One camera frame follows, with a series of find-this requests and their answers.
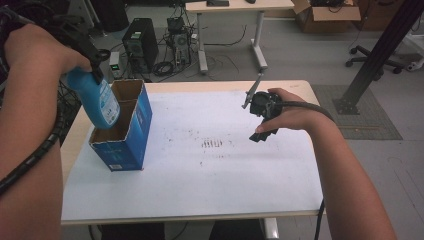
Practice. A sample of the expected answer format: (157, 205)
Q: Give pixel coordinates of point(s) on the blue bottle with white cap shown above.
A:
(98, 100)

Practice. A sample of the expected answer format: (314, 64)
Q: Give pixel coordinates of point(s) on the person's dark trousers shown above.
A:
(166, 231)

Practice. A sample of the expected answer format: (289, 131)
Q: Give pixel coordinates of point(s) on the open brown cardboard box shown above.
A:
(328, 15)

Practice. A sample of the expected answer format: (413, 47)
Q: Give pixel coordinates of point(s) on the white table leg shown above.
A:
(270, 230)

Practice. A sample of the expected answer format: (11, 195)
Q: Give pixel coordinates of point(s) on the black office chair base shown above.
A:
(373, 60)

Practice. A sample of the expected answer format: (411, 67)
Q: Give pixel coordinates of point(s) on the black computer tower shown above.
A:
(140, 41)

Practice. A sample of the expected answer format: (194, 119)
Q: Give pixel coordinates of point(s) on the light wooden desk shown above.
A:
(240, 6)

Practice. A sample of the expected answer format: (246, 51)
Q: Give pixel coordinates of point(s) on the person's right hand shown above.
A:
(293, 113)

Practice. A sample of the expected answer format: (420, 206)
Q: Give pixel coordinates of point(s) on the brown cabinet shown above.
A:
(380, 15)

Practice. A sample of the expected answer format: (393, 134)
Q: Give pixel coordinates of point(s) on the white paper sheet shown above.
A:
(200, 186)

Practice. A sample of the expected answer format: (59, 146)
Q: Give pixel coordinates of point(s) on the person's left hand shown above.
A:
(43, 50)

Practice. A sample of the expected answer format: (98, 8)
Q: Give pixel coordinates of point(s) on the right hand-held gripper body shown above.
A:
(265, 105)

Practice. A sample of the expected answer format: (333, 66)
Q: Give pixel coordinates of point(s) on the black metal post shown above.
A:
(383, 53)

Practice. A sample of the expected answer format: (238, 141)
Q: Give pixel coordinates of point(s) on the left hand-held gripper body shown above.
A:
(78, 36)

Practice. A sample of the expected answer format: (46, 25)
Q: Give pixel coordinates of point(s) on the blue cardboard box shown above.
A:
(133, 133)

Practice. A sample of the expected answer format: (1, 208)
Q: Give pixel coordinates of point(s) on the open-sided computer case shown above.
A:
(180, 45)

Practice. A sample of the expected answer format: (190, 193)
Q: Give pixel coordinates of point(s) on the grey floor mat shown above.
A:
(366, 123)

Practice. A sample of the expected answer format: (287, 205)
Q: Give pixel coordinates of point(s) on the white power unit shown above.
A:
(115, 65)

